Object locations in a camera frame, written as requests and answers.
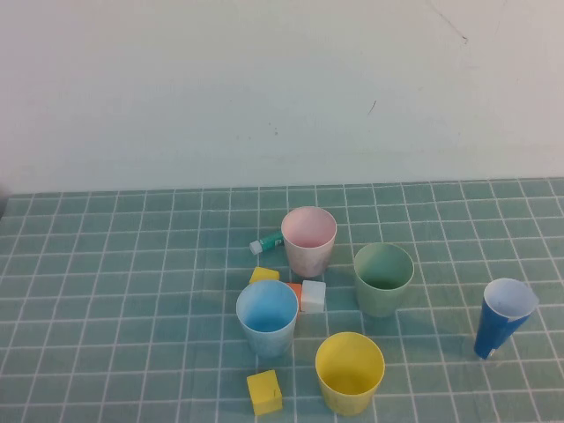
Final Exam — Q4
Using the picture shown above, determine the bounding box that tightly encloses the yellow foam cube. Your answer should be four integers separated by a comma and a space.
249, 266, 281, 286
246, 369, 284, 417

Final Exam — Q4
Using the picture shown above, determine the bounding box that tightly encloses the orange foam cube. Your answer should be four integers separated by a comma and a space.
285, 281, 304, 313

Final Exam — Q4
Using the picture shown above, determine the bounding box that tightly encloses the light blue plastic cup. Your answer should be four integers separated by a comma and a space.
235, 279, 300, 359

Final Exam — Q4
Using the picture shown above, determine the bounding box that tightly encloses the green plastic cup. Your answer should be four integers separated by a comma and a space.
352, 241, 416, 318

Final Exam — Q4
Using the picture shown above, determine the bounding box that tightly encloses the white foam cube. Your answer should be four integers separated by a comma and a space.
300, 279, 328, 315

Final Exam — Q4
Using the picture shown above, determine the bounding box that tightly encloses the yellow plastic cup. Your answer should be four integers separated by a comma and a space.
315, 331, 386, 417

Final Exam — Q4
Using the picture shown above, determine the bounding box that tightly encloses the pink plastic cup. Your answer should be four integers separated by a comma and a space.
280, 205, 338, 278

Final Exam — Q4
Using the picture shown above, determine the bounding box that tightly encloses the dark blue paper cone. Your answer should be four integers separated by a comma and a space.
473, 277, 541, 361

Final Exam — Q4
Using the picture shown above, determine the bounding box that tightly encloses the green white glue stick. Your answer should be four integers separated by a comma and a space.
249, 229, 286, 256

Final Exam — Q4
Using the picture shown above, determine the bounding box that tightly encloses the teal grid tablecloth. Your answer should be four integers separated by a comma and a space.
0, 177, 564, 423

